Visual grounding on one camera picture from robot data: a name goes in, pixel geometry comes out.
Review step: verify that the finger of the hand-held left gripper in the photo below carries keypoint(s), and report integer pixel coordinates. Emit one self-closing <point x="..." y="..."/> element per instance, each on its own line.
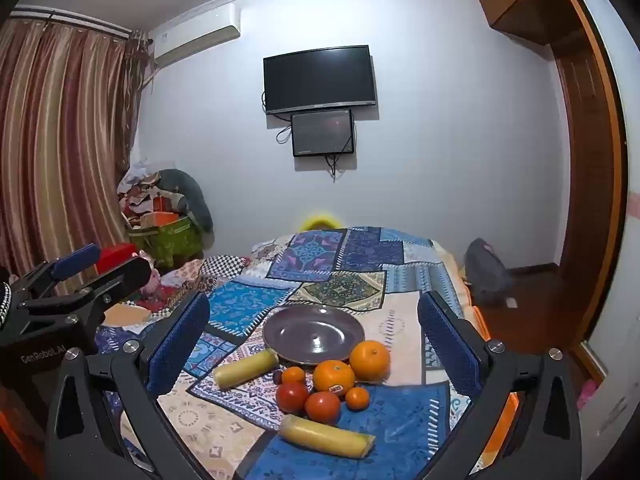
<point x="125" y="276"/>
<point x="75" y="261"/>

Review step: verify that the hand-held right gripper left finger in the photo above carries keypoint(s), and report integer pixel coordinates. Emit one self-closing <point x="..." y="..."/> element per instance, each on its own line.
<point x="180" y="340"/>

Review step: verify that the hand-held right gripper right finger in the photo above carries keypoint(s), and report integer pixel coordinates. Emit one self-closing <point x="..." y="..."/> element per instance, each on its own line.
<point x="445" y="345"/>

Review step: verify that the yellow-green sugarcane piece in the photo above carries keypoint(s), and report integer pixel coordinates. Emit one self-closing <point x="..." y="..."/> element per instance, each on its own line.
<point x="325" y="437"/>
<point x="245" y="369"/>

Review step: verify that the small tangerine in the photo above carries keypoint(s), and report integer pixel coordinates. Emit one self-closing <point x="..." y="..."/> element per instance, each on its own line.
<point x="357" y="398"/>
<point x="293" y="375"/>

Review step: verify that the large orange with sticker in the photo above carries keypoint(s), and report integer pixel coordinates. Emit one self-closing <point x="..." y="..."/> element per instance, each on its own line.
<point x="332" y="375"/>

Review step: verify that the red tomato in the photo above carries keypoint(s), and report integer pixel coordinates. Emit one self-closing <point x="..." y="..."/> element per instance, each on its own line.
<point x="292" y="396"/>
<point x="322" y="407"/>

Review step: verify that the purple round plate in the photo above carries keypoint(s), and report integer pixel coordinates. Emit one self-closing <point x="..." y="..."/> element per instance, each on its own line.
<point x="310" y="332"/>

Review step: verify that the red box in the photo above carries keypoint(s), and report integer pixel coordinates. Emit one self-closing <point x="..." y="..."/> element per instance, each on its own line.
<point x="115" y="256"/>

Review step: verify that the pink toy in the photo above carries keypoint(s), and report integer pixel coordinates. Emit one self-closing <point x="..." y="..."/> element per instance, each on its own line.
<point x="151" y="275"/>

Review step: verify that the tan cardboard piece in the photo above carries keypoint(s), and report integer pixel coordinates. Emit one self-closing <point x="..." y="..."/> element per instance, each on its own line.
<point x="127" y="315"/>

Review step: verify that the orange bed cover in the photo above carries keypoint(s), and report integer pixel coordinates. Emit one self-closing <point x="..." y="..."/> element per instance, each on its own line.
<point x="482" y="322"/>

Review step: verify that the blue patchwork blanket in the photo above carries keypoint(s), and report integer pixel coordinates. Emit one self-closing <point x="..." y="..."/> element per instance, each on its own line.
<point x="400" y="320"/>

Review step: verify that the green patterned box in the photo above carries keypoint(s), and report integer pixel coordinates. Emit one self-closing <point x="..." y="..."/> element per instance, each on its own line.
<point x="167" y="242"/>

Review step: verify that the orange cardboard box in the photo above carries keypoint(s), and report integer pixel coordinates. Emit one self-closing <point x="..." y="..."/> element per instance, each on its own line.
<point x="160" y="220"/>

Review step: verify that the grey backpack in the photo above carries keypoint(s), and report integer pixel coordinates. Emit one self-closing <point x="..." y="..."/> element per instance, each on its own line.
<point x="487" y="272"/>

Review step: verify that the pile of clutter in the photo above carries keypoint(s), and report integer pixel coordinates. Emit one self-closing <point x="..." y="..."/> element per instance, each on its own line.
<point x="137" y="192"/>

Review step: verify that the small dark plum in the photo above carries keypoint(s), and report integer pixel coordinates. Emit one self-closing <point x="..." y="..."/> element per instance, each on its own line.
<point x="276" y="377"/>

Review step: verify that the grey long pillow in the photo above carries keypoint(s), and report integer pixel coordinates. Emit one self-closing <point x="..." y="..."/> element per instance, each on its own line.
<point x="192" y="195"/>

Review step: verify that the brown striped curtain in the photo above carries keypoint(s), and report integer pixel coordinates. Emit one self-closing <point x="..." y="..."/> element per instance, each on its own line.
<point x="60" y="135"/>

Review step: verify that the pink cloth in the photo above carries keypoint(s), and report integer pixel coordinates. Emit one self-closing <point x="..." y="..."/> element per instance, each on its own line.
<point x="587" y="395"/>

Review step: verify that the yellow plastic stool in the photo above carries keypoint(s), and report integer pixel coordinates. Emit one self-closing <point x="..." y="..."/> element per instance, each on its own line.
<point x="320" y="221"/>

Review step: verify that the brown wooden wardrobe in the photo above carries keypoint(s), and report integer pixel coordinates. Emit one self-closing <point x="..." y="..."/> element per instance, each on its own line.
<point x="590" y="185"/>

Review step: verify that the small black monitor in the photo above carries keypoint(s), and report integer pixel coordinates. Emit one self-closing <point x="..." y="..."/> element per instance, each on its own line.
<point x="322" y="132"/>

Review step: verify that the white air conditioner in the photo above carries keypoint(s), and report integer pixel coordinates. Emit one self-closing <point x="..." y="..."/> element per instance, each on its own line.
<point x="195" y="32"/>

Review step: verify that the wooden overhead cabinet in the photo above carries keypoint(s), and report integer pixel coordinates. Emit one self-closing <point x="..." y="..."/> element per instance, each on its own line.
<point x="515" y="0"/>

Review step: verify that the white curtain rail box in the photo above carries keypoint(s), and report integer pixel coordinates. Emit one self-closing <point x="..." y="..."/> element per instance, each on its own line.
<point x="70" y="20"/>

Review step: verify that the black wall television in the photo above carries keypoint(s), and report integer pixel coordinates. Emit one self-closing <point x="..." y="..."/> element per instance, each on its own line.
<point x="319" y="79"/>

